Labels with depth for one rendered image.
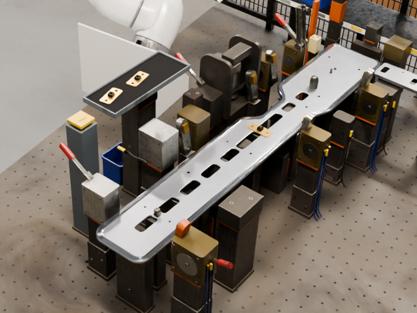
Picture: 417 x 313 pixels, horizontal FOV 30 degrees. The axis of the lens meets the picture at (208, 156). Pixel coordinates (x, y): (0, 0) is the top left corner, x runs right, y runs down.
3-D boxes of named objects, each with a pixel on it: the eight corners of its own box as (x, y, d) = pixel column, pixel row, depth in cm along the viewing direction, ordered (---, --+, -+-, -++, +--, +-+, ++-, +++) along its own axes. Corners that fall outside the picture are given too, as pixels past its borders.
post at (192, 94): (190, 190, 280) (194, 99, 254) (179, 184, 282) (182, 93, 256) (198, 183, 283) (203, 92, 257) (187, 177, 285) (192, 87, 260)
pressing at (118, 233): (147, 272, 210) (147, 268, 209) (87, 234, 220) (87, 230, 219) (384, 64, 298) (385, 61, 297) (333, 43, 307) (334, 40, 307)
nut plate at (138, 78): (135, 87, 247) (135, 84, 247) (125, 84, 249) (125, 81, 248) (149, 75, 253) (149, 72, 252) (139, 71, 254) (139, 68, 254)
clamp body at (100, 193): (107, 283, 245) (103, 197, 222) (80, 265, 250) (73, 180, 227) (123, 269, 249) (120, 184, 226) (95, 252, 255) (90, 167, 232)
